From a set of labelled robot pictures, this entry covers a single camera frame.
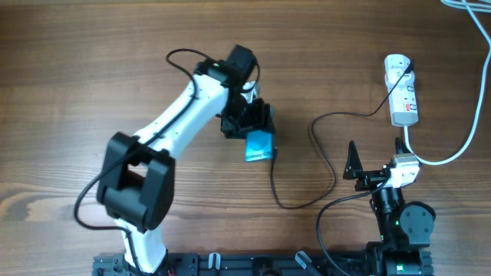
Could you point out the blue screen smartphone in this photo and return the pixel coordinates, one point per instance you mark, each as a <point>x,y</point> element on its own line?
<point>258,146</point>

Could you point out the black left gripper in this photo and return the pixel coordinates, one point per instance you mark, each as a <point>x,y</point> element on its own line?
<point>258,120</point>

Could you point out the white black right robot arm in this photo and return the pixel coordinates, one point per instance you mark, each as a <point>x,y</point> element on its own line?
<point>405,227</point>

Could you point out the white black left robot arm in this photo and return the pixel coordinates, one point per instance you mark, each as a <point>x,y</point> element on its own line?
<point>136,186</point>

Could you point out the white power strip socket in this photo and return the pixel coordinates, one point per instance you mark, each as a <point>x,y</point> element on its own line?
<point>399,78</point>

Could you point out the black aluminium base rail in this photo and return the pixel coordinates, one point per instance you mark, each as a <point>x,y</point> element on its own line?
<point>351,262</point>

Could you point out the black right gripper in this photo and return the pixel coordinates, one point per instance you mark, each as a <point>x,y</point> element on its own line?
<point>354,170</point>

